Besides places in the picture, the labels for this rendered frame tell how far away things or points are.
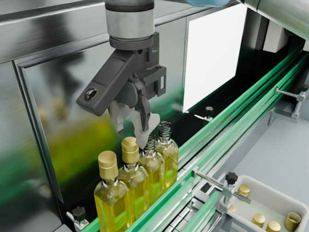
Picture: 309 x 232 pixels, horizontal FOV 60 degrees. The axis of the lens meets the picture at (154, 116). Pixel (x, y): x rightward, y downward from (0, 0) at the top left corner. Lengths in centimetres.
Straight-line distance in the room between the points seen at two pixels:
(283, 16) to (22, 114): 46
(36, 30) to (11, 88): 11
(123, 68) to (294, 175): 89
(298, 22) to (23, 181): 57
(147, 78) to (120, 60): 6
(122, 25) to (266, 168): 88
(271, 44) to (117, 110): 119
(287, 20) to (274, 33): 113
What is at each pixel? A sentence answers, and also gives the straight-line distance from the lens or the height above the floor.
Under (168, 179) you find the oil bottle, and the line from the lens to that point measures 70.
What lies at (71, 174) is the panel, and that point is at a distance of 66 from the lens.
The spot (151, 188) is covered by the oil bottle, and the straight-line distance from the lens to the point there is 64.
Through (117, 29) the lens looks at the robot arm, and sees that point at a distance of 42.
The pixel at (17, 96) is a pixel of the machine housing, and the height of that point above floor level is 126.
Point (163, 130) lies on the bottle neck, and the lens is 61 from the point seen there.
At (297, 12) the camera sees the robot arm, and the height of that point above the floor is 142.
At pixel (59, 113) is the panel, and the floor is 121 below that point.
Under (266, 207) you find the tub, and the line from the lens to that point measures 99.
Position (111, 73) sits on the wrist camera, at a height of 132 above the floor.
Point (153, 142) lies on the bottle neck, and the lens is 58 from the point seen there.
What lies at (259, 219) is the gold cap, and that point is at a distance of 90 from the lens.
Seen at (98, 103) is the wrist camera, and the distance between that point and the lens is 40.
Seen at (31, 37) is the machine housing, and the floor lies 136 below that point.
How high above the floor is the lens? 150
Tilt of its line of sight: 33 degrees down
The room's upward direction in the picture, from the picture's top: straight up
